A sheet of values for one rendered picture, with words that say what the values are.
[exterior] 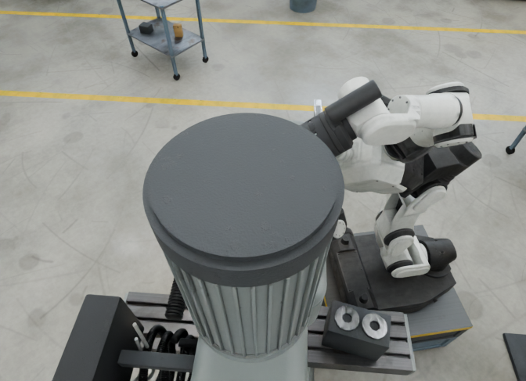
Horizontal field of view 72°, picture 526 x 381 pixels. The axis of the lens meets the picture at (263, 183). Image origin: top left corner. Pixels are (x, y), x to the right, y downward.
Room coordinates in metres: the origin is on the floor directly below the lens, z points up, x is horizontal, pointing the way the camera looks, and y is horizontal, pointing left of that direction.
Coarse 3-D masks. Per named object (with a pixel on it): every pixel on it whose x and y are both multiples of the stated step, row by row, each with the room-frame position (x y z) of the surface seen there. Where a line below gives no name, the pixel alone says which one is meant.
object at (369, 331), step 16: (336, 304) 0.51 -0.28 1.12; (336, 320) 0.45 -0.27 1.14; (352, 320) 0.45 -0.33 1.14; (368, 320) 0.45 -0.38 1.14; (384, 320) 0.45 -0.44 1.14; (336, 336) 0.41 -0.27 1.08; (352, 336) 0.40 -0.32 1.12; (368, 336) 0.40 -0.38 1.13; (384, 336) 0.40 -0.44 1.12; (352, 352) 0.39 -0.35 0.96; (368, 352) 0.37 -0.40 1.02; (384, 352) 0.36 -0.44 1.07
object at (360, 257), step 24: (336, 240) 1.09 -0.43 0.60; (360, 240) 1.12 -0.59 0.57; (432, 240) 1.01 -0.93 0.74; (336, 264) 0.96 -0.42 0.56; (360, 264) 0.95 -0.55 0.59; (432, 264) 0.89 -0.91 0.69; (360, 288) 0.81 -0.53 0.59; (384, 288) 0.82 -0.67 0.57; (408, 288) 0.82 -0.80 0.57; (432, 288) 0.82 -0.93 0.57; (408, 312) 0.73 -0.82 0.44
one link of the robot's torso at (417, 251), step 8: (416, 240) 1.02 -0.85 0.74; (408, 248) 1.02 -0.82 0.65; (416, 248) 0.97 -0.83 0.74; (424, 248) 0.97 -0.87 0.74; (416, 256) 0.94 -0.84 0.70; (424, 256) 0.92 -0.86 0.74; (416, 264) 0.87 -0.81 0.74; (424, 264) 0.87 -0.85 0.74; (392, 272) 0.85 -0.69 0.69; (400, 272) 0.84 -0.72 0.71; (408, 272) 0.85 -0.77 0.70; (416, 272) 0.85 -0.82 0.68; (424, 272) 0.86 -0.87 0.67
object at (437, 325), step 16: (336, 288) 0.89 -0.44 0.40; (432, 304) 0.79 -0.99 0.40; (448, 304) 0.79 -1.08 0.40; (416, 320) 0.70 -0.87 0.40; (432, 320) 0.70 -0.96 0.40; (448, 320) 0.70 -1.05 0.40; (464, 320) 0.70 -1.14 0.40; (416, 336) 0.62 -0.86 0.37; (432, 336) 0.65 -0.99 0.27; (448, 336) 0.66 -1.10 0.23
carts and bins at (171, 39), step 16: (144, 0) 3.70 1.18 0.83; (160, 0) 3.70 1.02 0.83; (176, 0) 3.70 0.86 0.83; (304, 0) 5.15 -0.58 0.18; (128, 32) 4.03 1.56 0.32; (144, 32) 4.01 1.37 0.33; (160, 32) 4.05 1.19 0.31; (176, 32) 3.93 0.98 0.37; (192, 32) 4.05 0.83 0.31; (160, 48) 3.71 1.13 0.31; (176, 48) 3.71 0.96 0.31; (176, 80) 3.54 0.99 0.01; (512, 144) 2.40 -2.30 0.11
